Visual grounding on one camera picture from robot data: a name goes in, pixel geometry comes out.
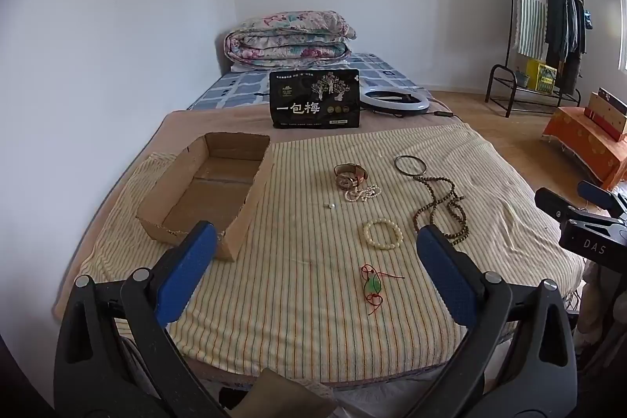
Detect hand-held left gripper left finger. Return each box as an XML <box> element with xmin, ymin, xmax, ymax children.
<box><xmin>54</xmin><ymin>221</ymin><xmax>231</xmax><ymax>418</ymax></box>

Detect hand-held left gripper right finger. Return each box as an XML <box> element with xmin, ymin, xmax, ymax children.
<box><xmin>411</xmin><ymin>224</ymin><xmax>579</xmax><ymax>418</ymax></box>

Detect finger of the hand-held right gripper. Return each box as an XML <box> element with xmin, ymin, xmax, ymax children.
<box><xmin>577</xmin><ymin>180</ymin><xmax>627</xmax><ymax>215</ymax></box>
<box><xmin>534</xmin><ymin>187</ymin><xmax>608</xmax><ymax>228</ymax></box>

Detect cardboard box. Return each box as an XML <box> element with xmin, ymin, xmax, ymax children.
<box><xmin>136</xmin><ymin>132</ymin><xmax>272</xmax><ymax>262</ymax></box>

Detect brown bead necklace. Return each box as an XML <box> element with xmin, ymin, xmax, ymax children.
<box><xmin>410</xmin><ymin>173</ymin><xmax>471</xmax><ymax>247</ymax></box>

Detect pearl necklace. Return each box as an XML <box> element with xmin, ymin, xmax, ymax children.
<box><xmin>344</xmin><ymin>185</ymin><xmax>382</xmax><ymax>204</ymax></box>

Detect dark metal bangle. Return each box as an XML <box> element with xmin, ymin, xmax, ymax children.
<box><xmin>395</xmin><ymin>155</ymin><xmax>425</xmax><ymax>177</ymax></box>

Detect pink strap wristwatch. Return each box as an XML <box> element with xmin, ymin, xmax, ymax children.
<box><xmin>334</xmin><ymin>163</ymin><xmax>368</xmax><ymax>190</ymax></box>

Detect tan flat box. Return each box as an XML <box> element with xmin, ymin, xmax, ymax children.
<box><xmin>584</xmin><ymin>105</ymin><xmax>627</xmax><ymax>142</ymax></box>

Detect dark lidded gift box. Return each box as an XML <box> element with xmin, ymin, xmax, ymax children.
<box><xmin>595</xmin><ymin>87</ymin><xmax>627</xmax><ymax>125</ymax></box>

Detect yellow striped towel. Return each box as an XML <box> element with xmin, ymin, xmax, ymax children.
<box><xmin>78</xmin><ymin>124</ymin><xmax>586</xmax><ymax>380</ymax></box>

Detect yellow box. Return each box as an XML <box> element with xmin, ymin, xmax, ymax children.
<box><xmin>525</xmin><ymin>60</ymin><xmax>559</xmax><ymax>94</ymax></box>

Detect olive cloth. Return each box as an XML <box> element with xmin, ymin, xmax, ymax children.
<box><xmin>245</xmin><ymin>368</ymin><xmax>339</xmax><ymax>418</ymax></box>

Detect window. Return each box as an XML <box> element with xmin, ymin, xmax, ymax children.
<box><xmin>618</xmin><ymin>0</ymin><xmax>627</xmax><ymax>71</ymax></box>

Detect dark hanging clothes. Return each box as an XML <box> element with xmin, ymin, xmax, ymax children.
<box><xmin>545</xmin><ymin>0</ymin><xmax>589</xmax><ymax>96</ymax></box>

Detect blue checked bed sheet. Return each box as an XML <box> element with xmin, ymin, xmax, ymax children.
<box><xmin>186</xmin><ymin>52</ymin><xmax>432</xmax><ymax>111</ymax></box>

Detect striped hanging cloth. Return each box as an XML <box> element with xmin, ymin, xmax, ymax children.
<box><xmin>512</xmin><ymin>0</ymin><xmax>549</xmax><ymax>59</ymax></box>

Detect black metal clothes rack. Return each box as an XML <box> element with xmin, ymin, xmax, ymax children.
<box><xmin>485</xmin><ymin>0</ymin><xmax>586</xmax><ymax>119</ymax></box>

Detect black snack bag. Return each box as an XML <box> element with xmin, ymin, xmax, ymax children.
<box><xmin>269</xmin><ymin>69</ymin><xmax>362</xmax><ymax>130</ymax></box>

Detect folded floral quilt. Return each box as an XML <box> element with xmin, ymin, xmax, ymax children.
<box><xmin>224</xmin><ymin>11</ymin><xmax>357</xmax><ymax>69</ymax></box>

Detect green pendant with red cord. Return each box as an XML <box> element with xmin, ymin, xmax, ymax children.
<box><xmin>360</xmin><ymin>264</ymin><xmax>406</xmax><ymax>317</ymax></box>

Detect cream bead bracelet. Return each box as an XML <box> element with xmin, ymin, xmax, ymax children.
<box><xmin>363</xmin><ymin>219</ymin><xmax>404</xmax><ymax>249</ymax></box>

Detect black ring light cable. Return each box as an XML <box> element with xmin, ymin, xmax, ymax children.
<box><xmin>428</xmin><ymin>97</ymin><xmax>464</xmax><ymax>122</ymax></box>

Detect white ring light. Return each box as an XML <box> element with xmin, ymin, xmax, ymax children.
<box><xmin>359</xmin><ymin>88</ymin><xmax>432</xmax><ymax>114</ymax></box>

